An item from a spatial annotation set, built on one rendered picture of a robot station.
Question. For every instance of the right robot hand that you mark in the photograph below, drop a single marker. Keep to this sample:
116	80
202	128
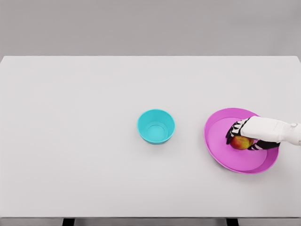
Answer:
261	129

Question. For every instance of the red yellow apple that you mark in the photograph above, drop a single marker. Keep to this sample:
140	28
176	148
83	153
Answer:
241	142

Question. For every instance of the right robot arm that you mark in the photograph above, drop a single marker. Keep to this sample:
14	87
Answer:
293	134

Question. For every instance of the pink plate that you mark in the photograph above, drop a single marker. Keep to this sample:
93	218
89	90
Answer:
218	141

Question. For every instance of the blue bowl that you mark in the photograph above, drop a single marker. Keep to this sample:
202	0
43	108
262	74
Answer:
156	128

